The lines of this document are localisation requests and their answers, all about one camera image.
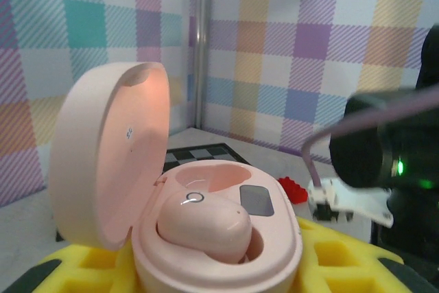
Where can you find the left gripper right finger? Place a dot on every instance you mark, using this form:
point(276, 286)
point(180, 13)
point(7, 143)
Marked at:
point(343, 265)

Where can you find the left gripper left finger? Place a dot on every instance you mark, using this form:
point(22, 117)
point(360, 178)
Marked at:
point(103, 272)

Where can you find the pink earbud charging case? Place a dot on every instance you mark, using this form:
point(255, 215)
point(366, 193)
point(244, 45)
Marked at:
point(89, 152)

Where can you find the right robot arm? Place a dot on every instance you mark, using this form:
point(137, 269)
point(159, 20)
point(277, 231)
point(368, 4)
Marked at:
point(430, 59)

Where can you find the red toy brick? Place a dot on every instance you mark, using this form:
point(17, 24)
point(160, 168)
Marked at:
point(293, 188)

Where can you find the black and white chessboard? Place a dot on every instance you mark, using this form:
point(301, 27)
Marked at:
point(205, 154)

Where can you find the aluminium frame post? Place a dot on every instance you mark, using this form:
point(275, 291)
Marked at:
point(202, 49)

